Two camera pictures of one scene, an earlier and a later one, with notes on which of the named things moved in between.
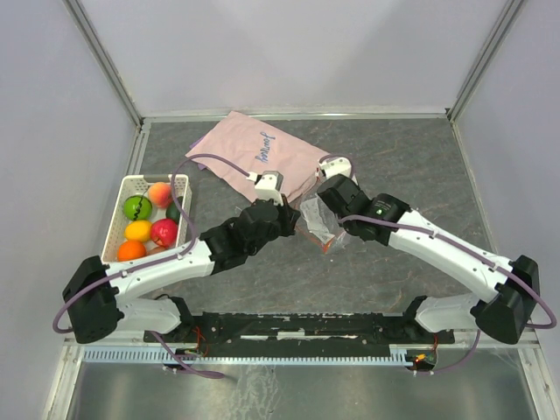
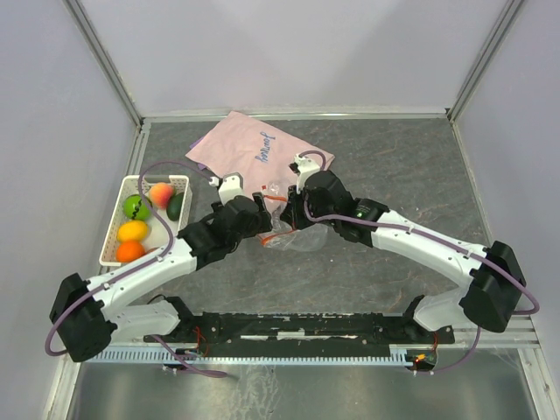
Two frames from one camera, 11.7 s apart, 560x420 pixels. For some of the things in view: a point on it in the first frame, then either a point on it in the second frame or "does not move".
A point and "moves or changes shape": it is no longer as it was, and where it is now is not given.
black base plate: x=236 y=330 does not move
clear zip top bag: x=320 y=225 moves or changes shape
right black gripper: x=355 y=184 -> x=290 y=213
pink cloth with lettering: x=258 y=149 does not move
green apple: x=132 y=204 does not move
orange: x=130 y=249 does not move
